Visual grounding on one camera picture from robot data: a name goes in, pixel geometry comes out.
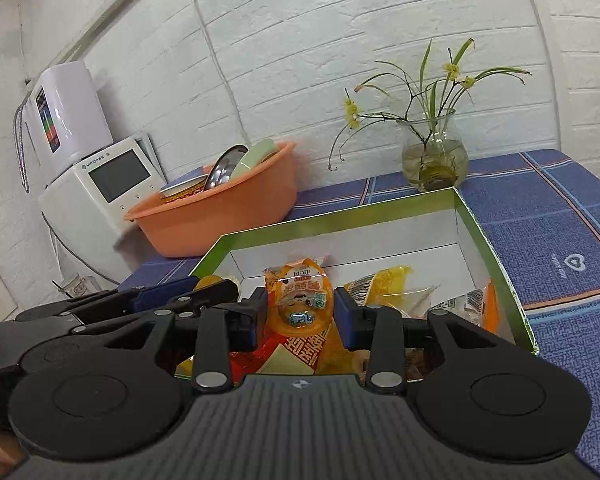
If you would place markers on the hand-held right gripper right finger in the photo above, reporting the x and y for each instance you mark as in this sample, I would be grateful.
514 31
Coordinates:
347 320

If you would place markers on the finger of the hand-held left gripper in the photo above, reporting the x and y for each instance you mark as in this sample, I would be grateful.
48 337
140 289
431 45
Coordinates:
144 300
215 294

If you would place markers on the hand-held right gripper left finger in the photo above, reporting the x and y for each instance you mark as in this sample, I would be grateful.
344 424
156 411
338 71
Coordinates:
258 320

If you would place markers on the orange jelly snack packet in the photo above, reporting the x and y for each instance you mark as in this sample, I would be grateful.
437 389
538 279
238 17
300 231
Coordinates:
297 300

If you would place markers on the yellow crinkled snack packet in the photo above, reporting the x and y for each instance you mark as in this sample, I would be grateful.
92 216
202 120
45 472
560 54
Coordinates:
387 282

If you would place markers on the green cardboard box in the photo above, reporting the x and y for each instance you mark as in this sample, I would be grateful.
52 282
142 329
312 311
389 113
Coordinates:
380 241

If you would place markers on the clear packet of pale cake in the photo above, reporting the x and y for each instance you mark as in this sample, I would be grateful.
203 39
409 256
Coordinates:
460 305

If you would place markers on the small glass jar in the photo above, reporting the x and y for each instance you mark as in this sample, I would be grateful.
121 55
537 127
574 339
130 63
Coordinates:
77 287

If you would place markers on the orange plastic basin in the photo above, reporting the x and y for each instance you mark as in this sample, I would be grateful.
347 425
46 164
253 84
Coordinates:
215 220

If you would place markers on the flat box in basin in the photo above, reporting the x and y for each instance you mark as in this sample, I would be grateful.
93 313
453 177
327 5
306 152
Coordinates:
185 190

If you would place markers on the white appliance with screen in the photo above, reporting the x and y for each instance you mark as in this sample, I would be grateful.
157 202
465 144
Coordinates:
80 210

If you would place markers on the steel pot lid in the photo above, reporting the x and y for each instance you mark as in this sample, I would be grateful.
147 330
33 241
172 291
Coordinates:
225 170

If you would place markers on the pale green plate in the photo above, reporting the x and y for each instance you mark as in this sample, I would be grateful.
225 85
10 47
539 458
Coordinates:
257 157

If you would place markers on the glass vase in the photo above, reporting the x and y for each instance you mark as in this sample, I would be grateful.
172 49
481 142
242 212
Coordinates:
435 160

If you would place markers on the white water purifier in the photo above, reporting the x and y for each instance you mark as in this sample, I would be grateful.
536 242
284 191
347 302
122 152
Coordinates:
75 110

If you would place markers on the blue checked tablecloth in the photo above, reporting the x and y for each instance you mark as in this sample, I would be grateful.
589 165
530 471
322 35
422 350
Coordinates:
555 230

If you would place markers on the yellow-flowered plant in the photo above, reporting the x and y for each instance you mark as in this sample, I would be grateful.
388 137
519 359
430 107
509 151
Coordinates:
450 68

